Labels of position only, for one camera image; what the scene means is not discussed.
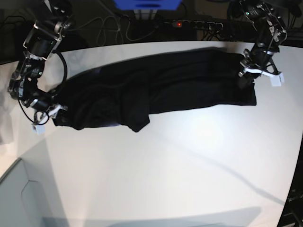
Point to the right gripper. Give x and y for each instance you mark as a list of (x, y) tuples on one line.
[(42, 117)]

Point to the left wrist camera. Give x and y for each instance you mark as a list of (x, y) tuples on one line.
[(277, 80)]

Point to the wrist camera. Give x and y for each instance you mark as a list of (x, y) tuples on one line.
[(38, 129), (277, 80)]

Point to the black T-shirt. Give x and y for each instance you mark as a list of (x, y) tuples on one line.
[(128, 92)]

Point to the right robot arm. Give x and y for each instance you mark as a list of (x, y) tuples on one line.
[(53, 19)]

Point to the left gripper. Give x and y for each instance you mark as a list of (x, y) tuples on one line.
[(256, 63)]

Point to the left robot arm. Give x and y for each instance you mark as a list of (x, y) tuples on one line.
[(271, 33)]

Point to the blue box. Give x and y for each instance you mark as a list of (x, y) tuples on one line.
[(147, 4)]

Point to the black power strip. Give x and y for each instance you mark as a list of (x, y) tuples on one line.
[(197, 25)]

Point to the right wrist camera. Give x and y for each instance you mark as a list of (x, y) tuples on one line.
[(38, 129)]

